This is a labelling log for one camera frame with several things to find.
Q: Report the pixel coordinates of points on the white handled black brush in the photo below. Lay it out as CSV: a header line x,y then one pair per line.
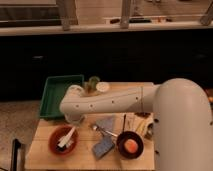
x,y
65,139

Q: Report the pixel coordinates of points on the red bowl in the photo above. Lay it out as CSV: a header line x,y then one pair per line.
x,y
55,138

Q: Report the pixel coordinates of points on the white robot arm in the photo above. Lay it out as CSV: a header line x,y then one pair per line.
x,y
183,119

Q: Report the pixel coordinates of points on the white round lid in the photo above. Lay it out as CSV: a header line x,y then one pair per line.
x,y
102,86

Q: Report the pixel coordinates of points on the green cup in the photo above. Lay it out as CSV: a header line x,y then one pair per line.
x,y
90,85

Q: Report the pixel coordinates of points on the metal spoon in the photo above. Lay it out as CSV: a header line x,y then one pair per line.
x,y
104,130

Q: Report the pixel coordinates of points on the brown pine cone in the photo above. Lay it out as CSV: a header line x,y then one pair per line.
x,y
143,115

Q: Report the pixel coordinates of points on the green plastic tray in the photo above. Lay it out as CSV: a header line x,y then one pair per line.
x,y
54,91

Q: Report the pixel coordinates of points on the yellow wooden stick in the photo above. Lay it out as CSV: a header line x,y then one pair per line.
x,y
141,126

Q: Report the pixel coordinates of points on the metal can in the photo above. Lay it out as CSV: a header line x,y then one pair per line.
x,y
149,132

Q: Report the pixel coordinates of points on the black frying pan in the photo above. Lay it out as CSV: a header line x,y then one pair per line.
x,y
125,135

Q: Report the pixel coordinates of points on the orange ball in pan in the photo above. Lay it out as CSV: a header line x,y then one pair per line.
x,y
131,145

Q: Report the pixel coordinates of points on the blue cloth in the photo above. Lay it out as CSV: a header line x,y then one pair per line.
x,y
106,143

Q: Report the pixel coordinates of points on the black chair frame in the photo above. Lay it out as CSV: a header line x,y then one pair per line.
x,y
17,156

